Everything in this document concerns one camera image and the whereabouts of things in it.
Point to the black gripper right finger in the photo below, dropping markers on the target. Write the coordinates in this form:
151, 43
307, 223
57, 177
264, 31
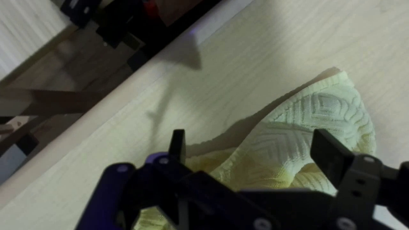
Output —
336, 162

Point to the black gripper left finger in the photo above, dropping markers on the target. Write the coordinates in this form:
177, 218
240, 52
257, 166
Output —
177, 148

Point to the yellow textured cloth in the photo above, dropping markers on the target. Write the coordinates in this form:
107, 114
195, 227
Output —
298, 129

